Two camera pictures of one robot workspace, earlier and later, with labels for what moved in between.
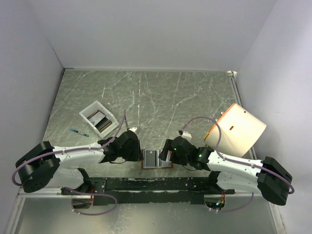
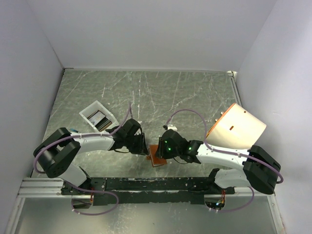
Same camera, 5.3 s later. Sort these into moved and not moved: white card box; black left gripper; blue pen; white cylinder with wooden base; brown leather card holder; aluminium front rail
Moved: brown leather card holder; black left gripper
Not moved: blue pen; white card box; aluminium front rail; white cylinder with wooden base
